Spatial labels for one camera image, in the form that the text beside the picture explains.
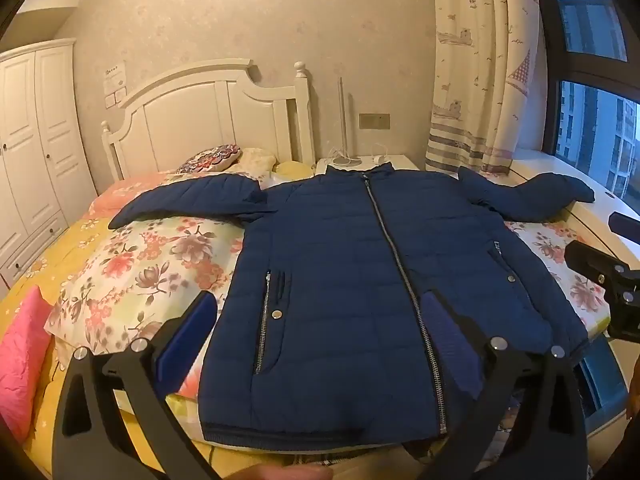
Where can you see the white wooden headboard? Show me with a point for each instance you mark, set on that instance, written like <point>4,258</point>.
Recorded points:
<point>200,120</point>

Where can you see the white nightstand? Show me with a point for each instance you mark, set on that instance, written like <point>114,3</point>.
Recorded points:
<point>395,162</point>

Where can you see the white wardrobe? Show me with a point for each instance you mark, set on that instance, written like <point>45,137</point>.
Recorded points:
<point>40,135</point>

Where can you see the printed cream curtain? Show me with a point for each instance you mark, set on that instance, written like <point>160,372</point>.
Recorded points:
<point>475,60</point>

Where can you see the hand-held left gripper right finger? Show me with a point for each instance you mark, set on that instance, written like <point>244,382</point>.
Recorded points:
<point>450,345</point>

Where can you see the yellow daisy bed sheet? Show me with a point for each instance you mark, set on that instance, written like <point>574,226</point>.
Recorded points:
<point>65,245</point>

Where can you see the patterned round cushion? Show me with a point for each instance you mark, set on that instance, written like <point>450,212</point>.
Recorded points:
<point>212,157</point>

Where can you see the navy blue puffer jacket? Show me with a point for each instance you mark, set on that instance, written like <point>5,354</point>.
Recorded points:
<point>340,270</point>

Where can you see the white desk lamp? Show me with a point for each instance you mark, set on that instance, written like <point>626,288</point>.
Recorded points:
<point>345,161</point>

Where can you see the dark framed window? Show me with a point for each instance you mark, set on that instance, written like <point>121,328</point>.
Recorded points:
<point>585,10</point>

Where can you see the pink floral pillow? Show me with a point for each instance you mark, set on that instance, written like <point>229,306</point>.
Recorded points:
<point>130,187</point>

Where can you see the pale yellow floral pillow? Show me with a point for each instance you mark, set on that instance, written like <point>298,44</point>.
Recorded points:
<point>257,162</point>

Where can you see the plain yellow pillow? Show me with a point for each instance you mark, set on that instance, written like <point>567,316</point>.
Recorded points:
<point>292,169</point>

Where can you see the cream bay window platform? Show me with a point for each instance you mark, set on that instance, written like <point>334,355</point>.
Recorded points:
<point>550,162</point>

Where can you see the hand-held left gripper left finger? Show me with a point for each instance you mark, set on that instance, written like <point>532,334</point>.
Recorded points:
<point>187,332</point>

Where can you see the floral checked blanket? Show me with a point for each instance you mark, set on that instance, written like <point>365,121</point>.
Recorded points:
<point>150,260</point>

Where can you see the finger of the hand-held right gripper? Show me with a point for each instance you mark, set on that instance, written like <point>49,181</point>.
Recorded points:
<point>625,223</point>
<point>595,260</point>

